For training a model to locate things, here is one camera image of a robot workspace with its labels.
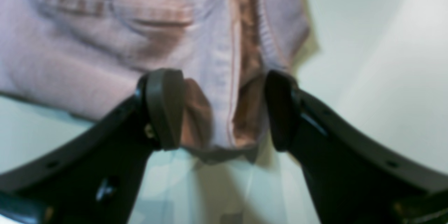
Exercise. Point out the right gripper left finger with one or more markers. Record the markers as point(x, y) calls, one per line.
point(96, 177)

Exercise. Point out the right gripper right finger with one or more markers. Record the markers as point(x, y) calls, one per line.
point(351, 178)

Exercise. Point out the mauve t-shirt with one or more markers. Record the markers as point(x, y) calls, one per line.
point(86, 56)

